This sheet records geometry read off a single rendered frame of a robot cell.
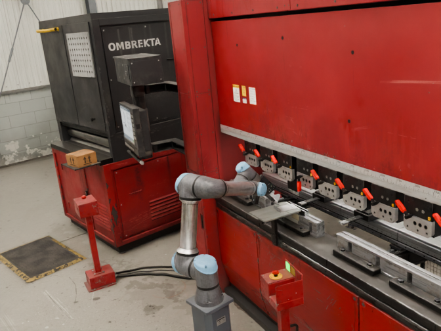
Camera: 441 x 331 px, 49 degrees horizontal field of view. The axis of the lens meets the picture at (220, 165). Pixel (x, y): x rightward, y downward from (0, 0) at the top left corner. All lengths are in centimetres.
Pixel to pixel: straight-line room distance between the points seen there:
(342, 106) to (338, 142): 19
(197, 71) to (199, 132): 45
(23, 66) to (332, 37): 740
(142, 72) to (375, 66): 180
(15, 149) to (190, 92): 622
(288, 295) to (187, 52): 180
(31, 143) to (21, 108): 65
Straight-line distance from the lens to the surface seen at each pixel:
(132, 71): 353
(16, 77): 930
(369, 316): 260
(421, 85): 214
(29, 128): 942
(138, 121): 355
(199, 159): 363
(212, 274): 249
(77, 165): 453
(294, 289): 266
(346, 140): 250
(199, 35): 354
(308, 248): 282
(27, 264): 524
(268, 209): 303
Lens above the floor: 215
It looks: 17 degrees down
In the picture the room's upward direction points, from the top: 5 degrees counter-clockwise
